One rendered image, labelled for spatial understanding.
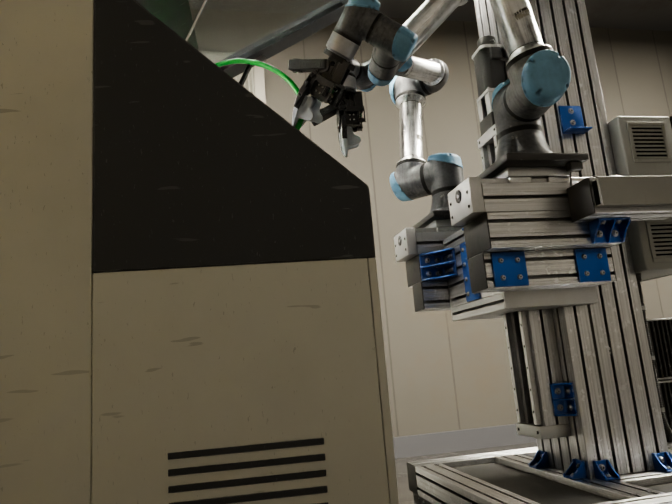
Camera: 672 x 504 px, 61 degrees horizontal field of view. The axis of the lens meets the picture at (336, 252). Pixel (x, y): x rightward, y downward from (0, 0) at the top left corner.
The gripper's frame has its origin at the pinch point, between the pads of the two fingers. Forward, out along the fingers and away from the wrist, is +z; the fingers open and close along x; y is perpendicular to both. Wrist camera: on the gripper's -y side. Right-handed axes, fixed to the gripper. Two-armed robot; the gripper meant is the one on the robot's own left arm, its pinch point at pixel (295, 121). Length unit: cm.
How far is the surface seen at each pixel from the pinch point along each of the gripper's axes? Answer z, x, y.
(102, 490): 67, -60, 33
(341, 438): 42, -33, 61
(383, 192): 46, 220, -45
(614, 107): -79, 350, 35
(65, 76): 11, -46, -29
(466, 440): 143, 206, 88
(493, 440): 137, 217, 101
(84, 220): 32, -50, -4
